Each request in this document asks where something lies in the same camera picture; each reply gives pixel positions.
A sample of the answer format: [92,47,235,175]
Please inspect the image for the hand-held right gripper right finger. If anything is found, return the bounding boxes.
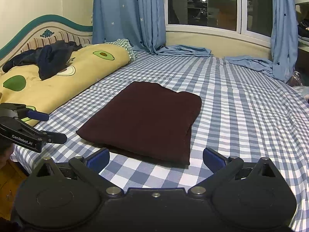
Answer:
[187,147,282,197]

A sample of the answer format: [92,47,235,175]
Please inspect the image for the white shelf unit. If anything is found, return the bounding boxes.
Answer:
[293,0,309,47]

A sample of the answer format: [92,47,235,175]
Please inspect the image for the white framed window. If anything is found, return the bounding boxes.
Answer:
[163,0,274,48]

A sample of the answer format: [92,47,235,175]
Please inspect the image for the clear plastic wrap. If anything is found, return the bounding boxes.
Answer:
[289,71,309,101]

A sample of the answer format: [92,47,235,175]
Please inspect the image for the blue star curtain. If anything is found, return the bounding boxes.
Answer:
[92,0,214,59]
[224,0,299,83]

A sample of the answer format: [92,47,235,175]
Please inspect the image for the yellow avocado print pillow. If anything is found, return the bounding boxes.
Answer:
[0,39,138,128]

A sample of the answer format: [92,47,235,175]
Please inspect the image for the dark navy clothes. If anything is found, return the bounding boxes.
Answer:
[2,40,84,81]

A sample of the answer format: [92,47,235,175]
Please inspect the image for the blue checked bed sheet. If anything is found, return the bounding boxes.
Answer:
[11,50,309,232]

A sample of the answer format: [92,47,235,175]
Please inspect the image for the striped teal-trimmed headboard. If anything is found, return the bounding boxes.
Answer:
[0,14,93,66]

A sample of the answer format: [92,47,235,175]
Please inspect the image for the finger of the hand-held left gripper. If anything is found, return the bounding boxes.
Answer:
[36,130,68,145]
[20,109,49,122]

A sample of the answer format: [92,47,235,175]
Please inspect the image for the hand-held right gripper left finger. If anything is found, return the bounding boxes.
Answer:
[30,147,128,197]

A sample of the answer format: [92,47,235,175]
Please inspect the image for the maroon printed t-shirt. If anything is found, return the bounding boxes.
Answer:
[76,81,202,166]

